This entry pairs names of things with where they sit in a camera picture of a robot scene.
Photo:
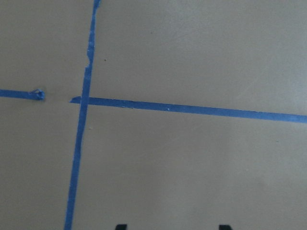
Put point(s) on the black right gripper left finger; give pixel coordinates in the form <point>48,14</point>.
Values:
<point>121,227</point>

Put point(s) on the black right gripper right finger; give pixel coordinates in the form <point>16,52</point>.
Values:
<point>225,227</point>

